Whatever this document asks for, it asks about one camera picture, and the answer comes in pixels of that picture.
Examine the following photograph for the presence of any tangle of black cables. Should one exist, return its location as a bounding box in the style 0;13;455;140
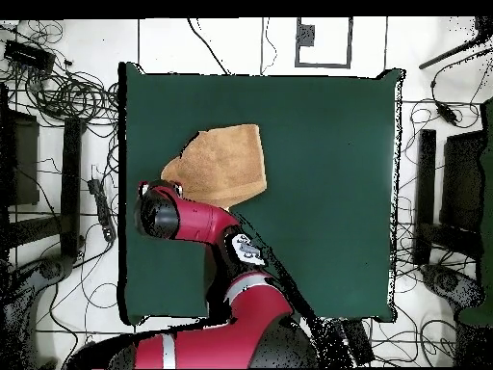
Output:
0;18;121;129

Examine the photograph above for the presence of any black stand frame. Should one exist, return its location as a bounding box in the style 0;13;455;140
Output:
412;128;487;267
0;82;86;263

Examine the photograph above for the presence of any tan terry towel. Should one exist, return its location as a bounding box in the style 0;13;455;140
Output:
160;122;268;211

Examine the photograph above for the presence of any thin black floor cable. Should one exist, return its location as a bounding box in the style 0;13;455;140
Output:
260;16;279;76

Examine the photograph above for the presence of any black power strip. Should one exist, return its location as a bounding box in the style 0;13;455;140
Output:
87;177;117;243

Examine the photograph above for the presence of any dark stand base leg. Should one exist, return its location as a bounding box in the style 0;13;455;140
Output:
0;253;77;370
419;263;485;310

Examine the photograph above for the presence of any black power adapter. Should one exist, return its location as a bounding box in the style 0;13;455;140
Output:
436;102;460;127

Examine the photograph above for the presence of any dark green table cloth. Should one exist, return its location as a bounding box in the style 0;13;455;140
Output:
117;61;405;327

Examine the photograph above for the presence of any black rod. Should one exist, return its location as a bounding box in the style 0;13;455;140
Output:
418;16;493;71

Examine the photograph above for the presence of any black box device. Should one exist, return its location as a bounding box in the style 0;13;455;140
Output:
3;39;58;73

